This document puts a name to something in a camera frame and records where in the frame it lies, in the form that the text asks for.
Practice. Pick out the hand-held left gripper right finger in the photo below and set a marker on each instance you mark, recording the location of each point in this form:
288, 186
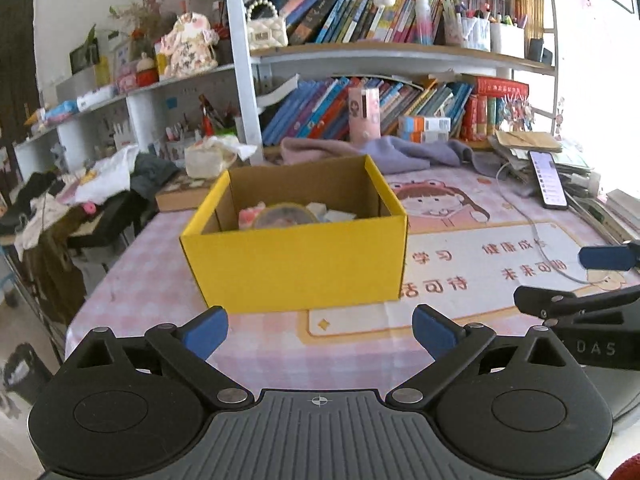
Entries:
434, 332

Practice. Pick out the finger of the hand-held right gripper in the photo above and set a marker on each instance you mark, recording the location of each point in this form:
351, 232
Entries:
607, 258
550, 302

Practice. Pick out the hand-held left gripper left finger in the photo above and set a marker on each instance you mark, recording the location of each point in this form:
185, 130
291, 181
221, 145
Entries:
205, 332

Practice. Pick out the yellow cardboard box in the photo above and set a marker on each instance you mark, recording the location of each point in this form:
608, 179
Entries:
300, 265

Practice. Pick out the pink plush toy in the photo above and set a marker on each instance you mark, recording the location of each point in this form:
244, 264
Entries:
247, 216

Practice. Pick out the yellow tape roll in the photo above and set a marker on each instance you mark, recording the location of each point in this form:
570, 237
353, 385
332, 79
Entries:
285, 210

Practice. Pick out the small white cat-print box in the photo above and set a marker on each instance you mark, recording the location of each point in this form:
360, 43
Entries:
341, 215

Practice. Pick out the white charger adapter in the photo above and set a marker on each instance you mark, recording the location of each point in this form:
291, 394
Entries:
316, 207

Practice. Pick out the pink cylinder container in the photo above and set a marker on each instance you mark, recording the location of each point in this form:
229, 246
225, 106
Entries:
362, 115

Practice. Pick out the stack of books and papers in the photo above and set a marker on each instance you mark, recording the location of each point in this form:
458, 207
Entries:
615, 215

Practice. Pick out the black smartphone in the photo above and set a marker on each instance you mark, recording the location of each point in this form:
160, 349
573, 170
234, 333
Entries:
547, 180

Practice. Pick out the stack of paper documents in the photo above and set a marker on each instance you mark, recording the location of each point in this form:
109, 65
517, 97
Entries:
515, 170

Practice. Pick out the red garment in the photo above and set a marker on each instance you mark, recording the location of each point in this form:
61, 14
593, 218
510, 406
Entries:
627, 467

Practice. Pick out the wooden chessboard box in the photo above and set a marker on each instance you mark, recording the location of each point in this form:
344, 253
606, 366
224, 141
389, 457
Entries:
185, 195

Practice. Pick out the brown kraft paper envelopes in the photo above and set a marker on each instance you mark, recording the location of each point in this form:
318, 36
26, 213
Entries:
527, 141

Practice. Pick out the black side table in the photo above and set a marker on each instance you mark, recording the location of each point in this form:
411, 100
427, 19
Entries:
110, 225

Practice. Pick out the cream cloth tissue box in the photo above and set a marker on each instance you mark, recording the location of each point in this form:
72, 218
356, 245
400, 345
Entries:
205, 160

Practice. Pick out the colourful paper ornament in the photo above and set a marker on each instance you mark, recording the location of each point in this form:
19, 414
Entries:
515, 112

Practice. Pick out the pile of clothes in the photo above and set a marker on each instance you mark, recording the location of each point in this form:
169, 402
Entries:
110, 180

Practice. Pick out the black trash bin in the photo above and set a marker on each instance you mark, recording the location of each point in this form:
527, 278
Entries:
25, 380

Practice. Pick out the pink and purple cloth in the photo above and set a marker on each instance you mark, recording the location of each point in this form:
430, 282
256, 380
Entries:
380, 152

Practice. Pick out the small pen holder with pens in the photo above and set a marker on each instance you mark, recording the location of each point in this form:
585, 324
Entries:
182, 142

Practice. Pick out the red boxed book set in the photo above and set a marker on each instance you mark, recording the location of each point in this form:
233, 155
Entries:
480, 110

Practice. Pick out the orange blue white carton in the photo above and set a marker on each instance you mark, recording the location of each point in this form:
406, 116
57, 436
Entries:
425, 124
422, 136

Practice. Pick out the black device on shelf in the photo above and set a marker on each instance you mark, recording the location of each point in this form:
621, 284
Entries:
539, 50

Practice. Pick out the white side shelf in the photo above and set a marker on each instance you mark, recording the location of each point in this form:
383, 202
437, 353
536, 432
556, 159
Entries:
142, 110

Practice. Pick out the plain white pen holder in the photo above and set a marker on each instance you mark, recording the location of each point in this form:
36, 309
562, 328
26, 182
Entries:
507, 40

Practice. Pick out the row of colourful children's books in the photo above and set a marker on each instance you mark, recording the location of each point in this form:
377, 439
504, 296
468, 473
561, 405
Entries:
310, 110

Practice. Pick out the white metal bookshelf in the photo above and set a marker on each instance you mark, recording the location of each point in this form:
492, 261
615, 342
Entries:
245, 85

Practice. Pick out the white wet wipes pack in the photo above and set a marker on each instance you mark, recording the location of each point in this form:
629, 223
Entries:
97, 97

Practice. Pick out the blue wet wipes pack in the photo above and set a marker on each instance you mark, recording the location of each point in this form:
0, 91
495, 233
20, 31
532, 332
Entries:
61, 111

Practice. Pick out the red round ornament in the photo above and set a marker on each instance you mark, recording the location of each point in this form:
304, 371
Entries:
147, 72

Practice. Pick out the white pen holder with pens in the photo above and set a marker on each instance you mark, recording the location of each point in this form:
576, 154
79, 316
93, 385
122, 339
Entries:
467, 30

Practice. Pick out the pink blue gradient bottle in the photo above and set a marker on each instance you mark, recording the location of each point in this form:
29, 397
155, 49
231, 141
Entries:
423, 22

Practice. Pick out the cream quilted handbag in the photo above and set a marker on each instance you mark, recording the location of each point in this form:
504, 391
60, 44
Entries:
267, 32

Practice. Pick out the dried flower bunch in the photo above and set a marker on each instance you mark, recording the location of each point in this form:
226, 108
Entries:
140, 15

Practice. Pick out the dark wooden door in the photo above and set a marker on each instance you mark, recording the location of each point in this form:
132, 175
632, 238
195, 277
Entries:
17, 60

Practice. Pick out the row of thin picture books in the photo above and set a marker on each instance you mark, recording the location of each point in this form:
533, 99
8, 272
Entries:
350, 10

